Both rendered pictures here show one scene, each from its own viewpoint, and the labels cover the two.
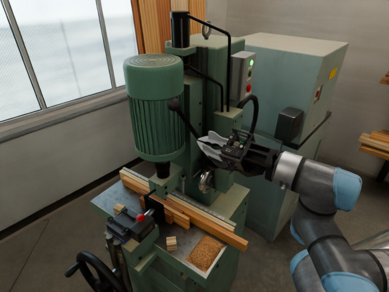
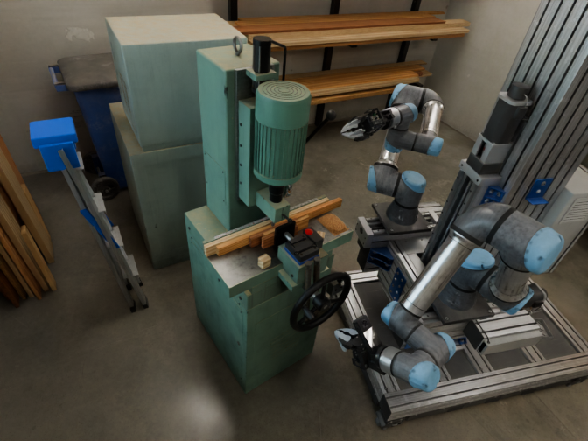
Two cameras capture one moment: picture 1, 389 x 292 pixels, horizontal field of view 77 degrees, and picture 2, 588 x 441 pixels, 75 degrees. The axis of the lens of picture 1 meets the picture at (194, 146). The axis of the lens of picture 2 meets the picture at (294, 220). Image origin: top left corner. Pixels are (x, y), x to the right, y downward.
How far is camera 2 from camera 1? 1.32 m
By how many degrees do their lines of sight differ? 59
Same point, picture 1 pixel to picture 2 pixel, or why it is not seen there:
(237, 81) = not seen: hidden behind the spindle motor
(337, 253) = (425, 136)
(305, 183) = (404, 117)
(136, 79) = (304, 109)
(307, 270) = (381, 176)
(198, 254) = (337, 225)
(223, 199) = not seen: hidden behind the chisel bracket
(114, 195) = (233, 266)
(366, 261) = (430, 132)
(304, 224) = (403, 138)
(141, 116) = (297, 142)
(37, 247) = not seen: outside the picture
